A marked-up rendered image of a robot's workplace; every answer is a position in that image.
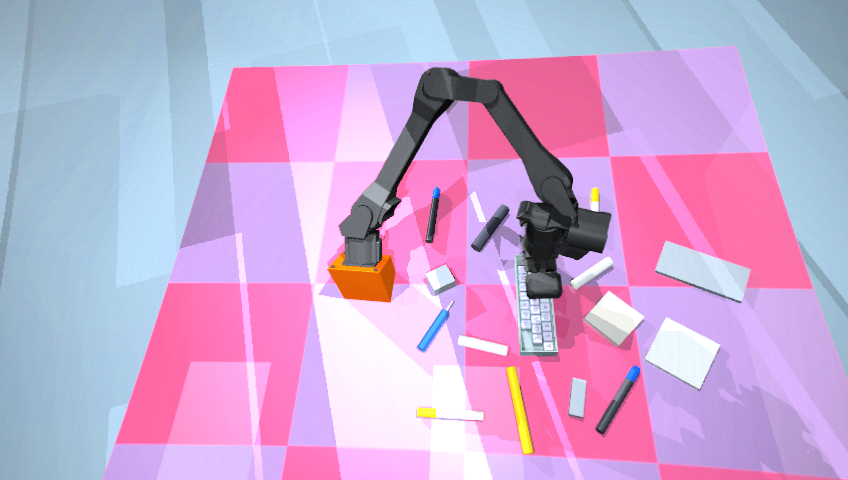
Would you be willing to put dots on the grey marker with blue cap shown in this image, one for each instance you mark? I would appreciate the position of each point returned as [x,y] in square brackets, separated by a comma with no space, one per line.
[432,216]
[617,400]

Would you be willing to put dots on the grey cylinder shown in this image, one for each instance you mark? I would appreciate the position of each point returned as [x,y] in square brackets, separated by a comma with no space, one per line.
[490,228]

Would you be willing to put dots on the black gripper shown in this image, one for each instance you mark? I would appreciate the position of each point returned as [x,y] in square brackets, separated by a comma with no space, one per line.
[540,258]

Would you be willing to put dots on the grey keyboard with white letter keys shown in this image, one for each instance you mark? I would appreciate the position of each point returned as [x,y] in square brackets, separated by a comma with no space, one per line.
[535,318]

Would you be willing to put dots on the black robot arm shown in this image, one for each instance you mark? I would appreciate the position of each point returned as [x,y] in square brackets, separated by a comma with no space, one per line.
[580,230]

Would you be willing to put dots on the white sheet of paper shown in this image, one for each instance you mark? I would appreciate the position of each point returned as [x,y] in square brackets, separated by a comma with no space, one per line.
[681,352]

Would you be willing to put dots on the blue stylus with white tip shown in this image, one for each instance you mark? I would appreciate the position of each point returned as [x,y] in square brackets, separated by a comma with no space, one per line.
[434,329]

